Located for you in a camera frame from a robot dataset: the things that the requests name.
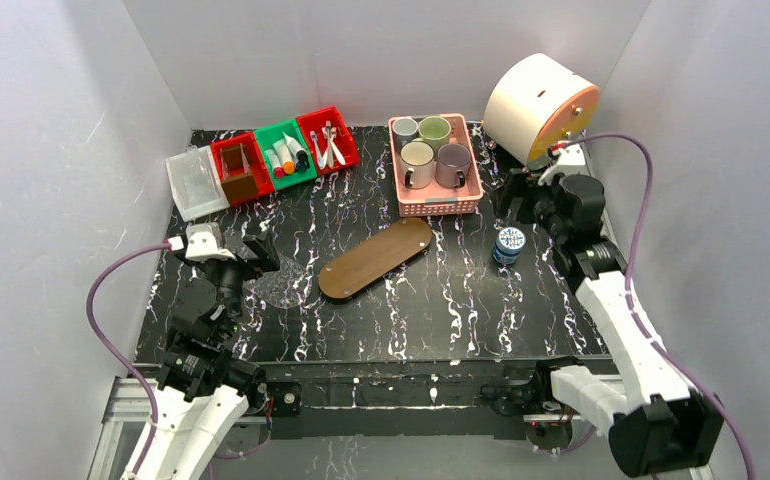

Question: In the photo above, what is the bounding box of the purple mug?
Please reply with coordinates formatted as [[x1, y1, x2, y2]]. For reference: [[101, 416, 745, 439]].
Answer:
[[435, 143, 472, 189]]

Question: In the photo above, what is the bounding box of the white ribbed mug black rim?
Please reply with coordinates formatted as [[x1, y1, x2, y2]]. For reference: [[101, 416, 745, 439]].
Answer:
[[397, 141, 435, 189]]

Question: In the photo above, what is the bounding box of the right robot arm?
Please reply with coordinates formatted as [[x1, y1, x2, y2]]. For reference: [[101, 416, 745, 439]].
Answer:
[[483, 169, 724, 478]]

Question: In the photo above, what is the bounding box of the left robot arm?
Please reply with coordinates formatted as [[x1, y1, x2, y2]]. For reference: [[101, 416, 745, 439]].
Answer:
[[121, 224, 280, 479]]

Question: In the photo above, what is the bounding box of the pink cap toothpaste tube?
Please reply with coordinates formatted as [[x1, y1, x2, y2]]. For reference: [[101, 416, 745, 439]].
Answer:
[[265, 149, 286, 180]]

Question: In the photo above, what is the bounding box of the brown oval wooden tray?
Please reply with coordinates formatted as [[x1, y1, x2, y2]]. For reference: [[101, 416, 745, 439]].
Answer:
[[318, 217, 432, 300]]

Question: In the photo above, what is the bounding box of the orange cap toothpaste tube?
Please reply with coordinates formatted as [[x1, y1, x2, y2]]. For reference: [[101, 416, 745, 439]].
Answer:
[[274, 140, 296, 175]]

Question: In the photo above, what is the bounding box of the black cap toothpaste tube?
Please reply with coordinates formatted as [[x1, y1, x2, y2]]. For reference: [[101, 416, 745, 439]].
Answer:
[[283, 133, 309, 173]]

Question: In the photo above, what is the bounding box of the white toothbrush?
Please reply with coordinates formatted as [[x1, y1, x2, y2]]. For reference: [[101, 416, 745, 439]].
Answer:
[[323, 121, 334, 168], [309, 130, 326, 171], [332, 127, 345, 168]]

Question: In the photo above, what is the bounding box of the left red plastic bin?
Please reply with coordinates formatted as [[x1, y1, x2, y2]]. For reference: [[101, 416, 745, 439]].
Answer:
[[210, 132, 275, 203]]

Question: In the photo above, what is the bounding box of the red plastic bin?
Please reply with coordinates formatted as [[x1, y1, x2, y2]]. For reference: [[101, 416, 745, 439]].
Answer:
[[295, 106, 359, 176], [210, 132, 275, 203]]

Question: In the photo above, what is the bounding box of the brown wooden holder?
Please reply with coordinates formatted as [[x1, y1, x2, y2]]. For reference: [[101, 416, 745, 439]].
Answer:
[[220, 145, 258, 205]]

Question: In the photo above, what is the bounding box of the pink perforated basket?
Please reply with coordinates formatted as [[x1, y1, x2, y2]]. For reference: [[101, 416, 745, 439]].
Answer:
[[388, 113, 484, 217]]

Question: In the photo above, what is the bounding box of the white plastic bin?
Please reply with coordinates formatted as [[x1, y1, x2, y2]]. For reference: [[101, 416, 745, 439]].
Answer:
[[165, 146, 231, 223]]

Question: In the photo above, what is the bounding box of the white cylindrical appliance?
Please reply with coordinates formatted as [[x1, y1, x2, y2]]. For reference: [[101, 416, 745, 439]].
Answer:
[[483, 53, 601, 166]]

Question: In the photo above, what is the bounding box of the green mug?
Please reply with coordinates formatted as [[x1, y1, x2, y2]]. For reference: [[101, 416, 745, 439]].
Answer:
[[418, 115, 452, 151]]

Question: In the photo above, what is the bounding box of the right red plastic bin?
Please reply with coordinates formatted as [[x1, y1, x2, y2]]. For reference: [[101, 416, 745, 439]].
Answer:
[[295, 106, 359, 176]]

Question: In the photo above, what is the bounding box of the grey mug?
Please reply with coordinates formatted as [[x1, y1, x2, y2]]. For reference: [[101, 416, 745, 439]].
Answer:
[[391, 117, 419, 149]]

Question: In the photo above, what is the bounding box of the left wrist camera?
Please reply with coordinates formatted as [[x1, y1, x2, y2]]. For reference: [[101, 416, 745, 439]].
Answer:
[[185, 222, 235, 262]]

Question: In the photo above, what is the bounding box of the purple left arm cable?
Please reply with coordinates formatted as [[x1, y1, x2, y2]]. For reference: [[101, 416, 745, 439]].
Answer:
[[86, 241, 181, 480]]

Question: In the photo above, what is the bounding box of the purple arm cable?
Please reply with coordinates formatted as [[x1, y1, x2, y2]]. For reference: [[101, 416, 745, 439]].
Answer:
[[580, 133, 757, 480], [86, 241, 181, 480]]

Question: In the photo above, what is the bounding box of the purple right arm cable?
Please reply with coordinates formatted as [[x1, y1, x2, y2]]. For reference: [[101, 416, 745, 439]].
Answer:
[[580, 133, 757, 480]]

